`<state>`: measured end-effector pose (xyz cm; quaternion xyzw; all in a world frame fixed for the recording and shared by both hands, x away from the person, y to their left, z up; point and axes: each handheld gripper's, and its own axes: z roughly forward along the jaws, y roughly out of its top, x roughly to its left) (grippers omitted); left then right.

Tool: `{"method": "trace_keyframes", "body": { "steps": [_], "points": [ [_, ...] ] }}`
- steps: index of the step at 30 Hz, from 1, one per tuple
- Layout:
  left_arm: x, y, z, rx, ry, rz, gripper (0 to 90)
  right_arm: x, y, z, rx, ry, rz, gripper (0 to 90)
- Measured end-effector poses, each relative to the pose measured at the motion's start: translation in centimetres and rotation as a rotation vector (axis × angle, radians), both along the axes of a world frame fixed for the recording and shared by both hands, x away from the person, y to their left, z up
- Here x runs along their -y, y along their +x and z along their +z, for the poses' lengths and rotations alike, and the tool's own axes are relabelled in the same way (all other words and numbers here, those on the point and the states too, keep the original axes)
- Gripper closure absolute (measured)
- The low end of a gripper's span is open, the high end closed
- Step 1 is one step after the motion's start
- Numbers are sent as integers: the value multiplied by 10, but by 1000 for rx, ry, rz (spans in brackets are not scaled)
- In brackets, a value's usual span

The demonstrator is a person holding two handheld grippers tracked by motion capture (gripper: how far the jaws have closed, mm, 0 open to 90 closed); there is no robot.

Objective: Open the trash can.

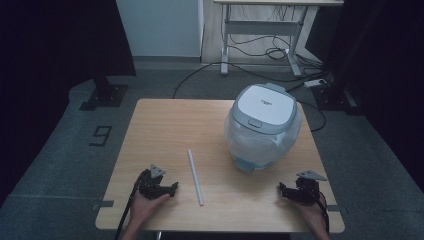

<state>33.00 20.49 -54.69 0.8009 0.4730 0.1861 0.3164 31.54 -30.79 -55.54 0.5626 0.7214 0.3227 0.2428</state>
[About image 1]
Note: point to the white partition panel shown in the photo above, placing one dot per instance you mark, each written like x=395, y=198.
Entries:
x=160, y=26

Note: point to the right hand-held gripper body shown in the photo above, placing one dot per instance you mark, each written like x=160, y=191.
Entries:
x=308, y=191

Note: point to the dark curtain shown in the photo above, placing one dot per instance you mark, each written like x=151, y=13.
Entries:
x=383, y=66
x=50, y=50

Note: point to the person's right hand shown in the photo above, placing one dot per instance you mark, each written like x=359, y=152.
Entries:
x=315, y=216

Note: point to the white power strip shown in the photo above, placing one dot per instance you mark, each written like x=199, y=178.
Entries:
x=315, y=83

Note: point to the translucent white trash bag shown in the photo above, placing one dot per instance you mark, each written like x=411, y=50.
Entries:
x=253, y=146

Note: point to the black stand base plate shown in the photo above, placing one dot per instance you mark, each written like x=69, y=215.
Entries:
x=336, y=100
x=105, y=96

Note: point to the white metal frame desk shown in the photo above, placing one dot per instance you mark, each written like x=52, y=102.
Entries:
x=260, y=27

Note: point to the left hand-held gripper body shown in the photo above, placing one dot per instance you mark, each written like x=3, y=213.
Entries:
x=150, y=186

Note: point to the thin white tube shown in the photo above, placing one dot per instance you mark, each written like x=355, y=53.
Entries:
x=195, y=176

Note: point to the person's left hand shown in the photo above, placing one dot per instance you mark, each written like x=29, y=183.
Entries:
x=143, y=210

